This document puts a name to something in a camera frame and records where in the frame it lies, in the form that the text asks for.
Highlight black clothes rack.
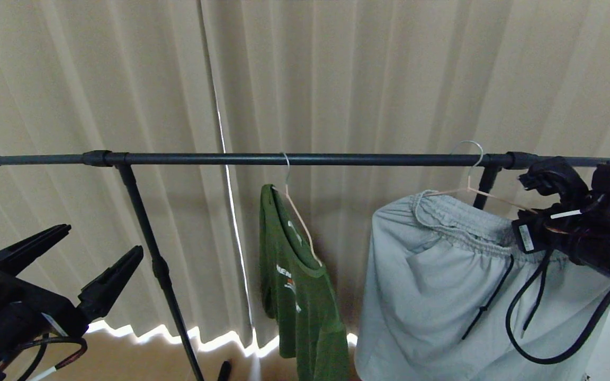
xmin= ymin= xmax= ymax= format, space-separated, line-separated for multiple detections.
xmin=0 ymin=150 xmax=610 ymax=381

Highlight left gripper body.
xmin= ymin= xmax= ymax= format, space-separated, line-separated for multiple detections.
xmin=0 ymin=265 xmax=86 ymax=366

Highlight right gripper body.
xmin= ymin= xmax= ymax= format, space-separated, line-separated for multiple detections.
xmin=512 ymin=209 xmax=602 ymax=260

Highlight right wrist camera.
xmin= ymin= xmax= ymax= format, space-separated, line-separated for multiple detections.
xmin=518 ymin=156 xmax=590 ymax=205

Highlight beige curtain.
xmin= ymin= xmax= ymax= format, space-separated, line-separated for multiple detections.
xmin=0 ymin=0 xmax=610 ymax=352

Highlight pale grey shorts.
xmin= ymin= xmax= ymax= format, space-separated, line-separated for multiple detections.
xmin=354 ymin=190 xmax=610 ymax=381

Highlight black cable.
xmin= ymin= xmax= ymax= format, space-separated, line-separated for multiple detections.
xmin=505 ymin=248 xmax=610 ymax=365

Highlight pink clothes hanger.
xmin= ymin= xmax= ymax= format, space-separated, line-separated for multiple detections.
xmin=424 ymin=140 xmax=540 ymax=215
xmin=282 ymin=152 xmax=323 ymax=267

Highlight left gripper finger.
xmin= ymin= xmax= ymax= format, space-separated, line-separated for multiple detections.
xmin=76 ymin=245 xmax=144 ymax=323
xmin=0 ymin=224 xmax=71 ymax=276

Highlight green long-sleeved shirt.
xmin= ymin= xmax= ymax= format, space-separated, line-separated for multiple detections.
xmin=258 ymin=183 xmax=351 ymax=381

